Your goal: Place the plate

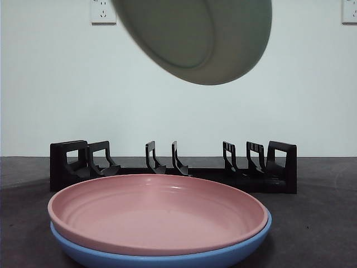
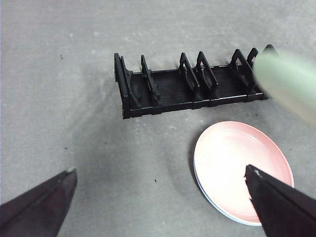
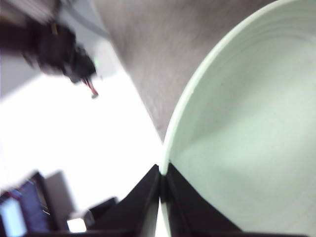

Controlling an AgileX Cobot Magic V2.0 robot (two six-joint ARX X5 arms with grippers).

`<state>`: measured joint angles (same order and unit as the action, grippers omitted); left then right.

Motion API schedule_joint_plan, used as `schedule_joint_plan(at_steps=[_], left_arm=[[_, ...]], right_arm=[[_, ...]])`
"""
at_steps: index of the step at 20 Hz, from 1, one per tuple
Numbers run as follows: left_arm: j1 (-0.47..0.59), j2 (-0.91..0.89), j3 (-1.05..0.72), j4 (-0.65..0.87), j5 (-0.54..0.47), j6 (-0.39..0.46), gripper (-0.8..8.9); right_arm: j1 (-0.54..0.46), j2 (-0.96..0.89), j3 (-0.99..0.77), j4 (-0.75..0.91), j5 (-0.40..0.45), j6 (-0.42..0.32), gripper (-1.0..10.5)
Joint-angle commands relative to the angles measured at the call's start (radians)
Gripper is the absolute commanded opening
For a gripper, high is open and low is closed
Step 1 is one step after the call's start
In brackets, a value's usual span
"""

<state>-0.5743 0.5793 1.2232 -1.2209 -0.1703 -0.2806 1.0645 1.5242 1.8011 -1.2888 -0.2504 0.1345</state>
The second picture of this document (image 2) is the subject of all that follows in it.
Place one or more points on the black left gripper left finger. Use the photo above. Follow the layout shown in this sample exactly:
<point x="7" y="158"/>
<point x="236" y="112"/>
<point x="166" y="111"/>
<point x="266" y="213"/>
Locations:
<point x="34" y="212"/>

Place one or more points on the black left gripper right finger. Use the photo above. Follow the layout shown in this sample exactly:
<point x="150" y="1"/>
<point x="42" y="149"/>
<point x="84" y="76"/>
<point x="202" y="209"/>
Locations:
<point x="288" y="212"/>

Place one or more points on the blue round plate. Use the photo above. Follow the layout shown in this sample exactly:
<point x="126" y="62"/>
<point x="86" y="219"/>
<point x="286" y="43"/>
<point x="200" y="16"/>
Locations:
<point x="209" y="201"/>

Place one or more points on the pink round plate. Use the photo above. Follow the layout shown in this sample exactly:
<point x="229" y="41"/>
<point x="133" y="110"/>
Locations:
<point x="222" y="158"/>

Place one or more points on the green round plate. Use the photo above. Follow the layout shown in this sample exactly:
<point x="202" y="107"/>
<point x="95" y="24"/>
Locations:
<point x="286" y="81"/>

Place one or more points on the black plastic plate rack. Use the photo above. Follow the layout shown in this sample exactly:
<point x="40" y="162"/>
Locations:
<point x="172" y="89"/>

